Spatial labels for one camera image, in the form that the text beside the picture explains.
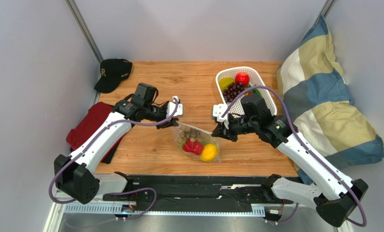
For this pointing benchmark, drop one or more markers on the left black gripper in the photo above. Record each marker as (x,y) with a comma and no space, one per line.
(171,123)

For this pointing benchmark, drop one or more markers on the yellow-green starfruit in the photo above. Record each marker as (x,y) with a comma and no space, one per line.
(225,82)

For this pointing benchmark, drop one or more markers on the tan longan bunch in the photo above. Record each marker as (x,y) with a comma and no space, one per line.
(188,133)

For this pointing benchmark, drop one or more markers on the aluminium frame rail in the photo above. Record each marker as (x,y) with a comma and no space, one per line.
(100,215)

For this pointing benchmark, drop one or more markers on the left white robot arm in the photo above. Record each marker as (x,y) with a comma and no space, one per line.
(75,178)

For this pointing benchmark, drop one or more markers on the dark purple grape bunch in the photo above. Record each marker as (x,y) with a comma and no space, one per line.
(232,91)

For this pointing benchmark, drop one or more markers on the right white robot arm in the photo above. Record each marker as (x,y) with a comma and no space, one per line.
(334,195)

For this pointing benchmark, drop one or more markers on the green apple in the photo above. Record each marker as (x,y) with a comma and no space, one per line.
(204,142)

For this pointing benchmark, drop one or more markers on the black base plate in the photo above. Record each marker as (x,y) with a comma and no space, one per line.
(188,193)

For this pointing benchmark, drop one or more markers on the red apple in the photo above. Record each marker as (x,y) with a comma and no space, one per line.
(243,78)

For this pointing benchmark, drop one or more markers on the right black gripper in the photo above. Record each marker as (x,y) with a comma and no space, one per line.
(228,129)

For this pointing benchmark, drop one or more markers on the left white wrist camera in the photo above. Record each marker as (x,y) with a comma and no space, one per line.
(175,108)

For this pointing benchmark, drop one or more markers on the clear polka-dot zip bag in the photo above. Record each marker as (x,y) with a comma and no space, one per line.
(217,142)

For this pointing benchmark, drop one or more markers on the yellow lemon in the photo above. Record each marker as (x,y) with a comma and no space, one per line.
(209,153)

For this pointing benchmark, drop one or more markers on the black baseball cap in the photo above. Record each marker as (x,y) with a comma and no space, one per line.
(113,71)

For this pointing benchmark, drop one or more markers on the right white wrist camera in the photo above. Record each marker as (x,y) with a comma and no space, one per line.
(220,114)

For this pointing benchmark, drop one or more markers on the green chili pepper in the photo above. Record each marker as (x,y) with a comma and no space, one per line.
(254,91)

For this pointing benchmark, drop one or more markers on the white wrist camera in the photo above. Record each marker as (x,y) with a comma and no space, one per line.
(220,114)
(175,108)

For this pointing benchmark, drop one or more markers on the blue yellow checkered pillow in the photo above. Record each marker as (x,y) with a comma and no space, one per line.
(320,104)

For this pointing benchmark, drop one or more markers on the red bell pepper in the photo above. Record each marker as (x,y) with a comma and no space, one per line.
(193,146)

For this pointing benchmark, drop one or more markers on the red folded cloth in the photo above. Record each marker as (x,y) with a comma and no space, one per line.
(95,117)

